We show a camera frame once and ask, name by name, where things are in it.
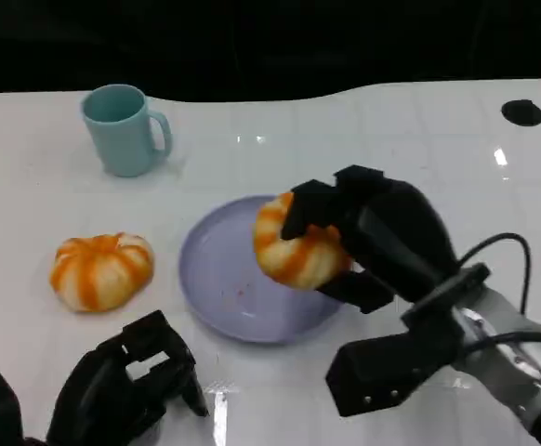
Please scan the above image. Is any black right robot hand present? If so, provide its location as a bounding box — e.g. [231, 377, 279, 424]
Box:
[281, 164, 460, 315]

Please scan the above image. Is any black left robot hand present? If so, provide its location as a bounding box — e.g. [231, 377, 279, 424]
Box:
[46, 309, 210, 446]

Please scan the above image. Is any orange and white bread roll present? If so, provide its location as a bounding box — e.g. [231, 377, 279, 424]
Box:
[49, 231, 155, 313]
[253, 192, 353, 291]

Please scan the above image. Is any lilac plate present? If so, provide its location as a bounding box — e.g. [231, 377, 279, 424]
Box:
[178, 194, 347, 344]

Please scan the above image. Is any pale green mug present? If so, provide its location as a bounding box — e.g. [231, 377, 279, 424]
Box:
[81, 84, 174, 178]

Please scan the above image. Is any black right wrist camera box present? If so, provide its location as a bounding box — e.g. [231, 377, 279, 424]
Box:
[324, 262, 492, 418]

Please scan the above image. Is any black looping arm cable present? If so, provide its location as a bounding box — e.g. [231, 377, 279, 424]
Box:
[455, 231, 533, 316]

